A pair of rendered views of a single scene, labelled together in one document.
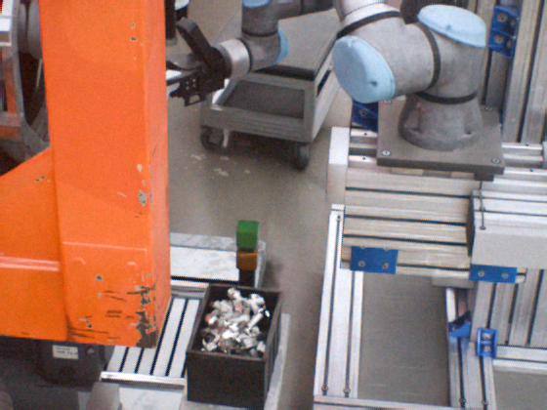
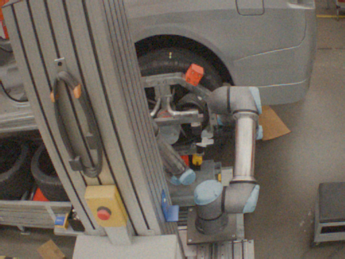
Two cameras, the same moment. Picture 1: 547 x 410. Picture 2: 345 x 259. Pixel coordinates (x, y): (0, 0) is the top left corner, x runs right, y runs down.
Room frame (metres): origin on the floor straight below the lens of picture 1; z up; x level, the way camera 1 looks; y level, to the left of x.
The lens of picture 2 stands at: (2.39, -1.47, 2.16)
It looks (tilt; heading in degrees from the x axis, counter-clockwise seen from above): 36 degrees down; 95
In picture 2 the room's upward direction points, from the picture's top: 12 degrees counter-clockwise
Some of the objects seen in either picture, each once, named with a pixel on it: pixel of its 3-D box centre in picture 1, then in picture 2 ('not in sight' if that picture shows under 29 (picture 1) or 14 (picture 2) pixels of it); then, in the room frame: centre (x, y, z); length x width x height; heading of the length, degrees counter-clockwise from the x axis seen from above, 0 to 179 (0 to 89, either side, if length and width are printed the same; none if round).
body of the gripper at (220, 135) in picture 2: not in sight; (224, 135); (2.49, 0.22, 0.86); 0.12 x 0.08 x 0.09; 176
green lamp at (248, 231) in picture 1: (247, 234); not in sight; (1.78, 0.04, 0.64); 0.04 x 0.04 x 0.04; 85
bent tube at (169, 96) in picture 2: not in sight; (180, 100); (2.29, 0.35, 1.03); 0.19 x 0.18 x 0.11; 85
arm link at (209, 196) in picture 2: not in sight; (210, 198); (2.38, -0.34, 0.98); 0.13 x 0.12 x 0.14; 166
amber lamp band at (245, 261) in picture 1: (247, 256); not in sight; (1.78, 0.04, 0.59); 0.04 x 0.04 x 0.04; 85
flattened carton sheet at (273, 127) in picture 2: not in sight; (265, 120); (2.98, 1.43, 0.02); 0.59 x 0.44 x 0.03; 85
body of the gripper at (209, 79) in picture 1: (196, 73); not in sight; (2.11, 0.15, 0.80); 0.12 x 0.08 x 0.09; 130
